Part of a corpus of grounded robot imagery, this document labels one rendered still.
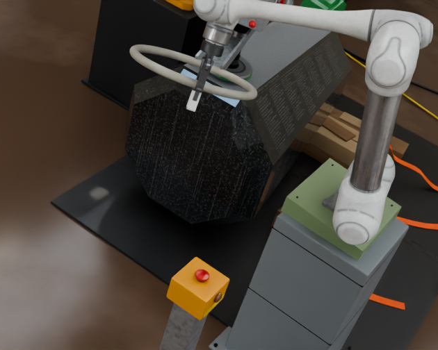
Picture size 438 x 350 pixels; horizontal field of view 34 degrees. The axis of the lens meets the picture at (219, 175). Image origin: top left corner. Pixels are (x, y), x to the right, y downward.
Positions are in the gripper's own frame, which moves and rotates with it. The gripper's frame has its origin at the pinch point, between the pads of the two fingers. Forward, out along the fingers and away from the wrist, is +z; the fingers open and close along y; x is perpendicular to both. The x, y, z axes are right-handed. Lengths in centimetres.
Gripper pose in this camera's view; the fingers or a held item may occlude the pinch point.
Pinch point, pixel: (193, 99)
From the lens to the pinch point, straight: 243.3
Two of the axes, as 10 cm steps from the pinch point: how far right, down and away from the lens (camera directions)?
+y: -0.6, -2.8, 9.6
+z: -3.4, 9.1, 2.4
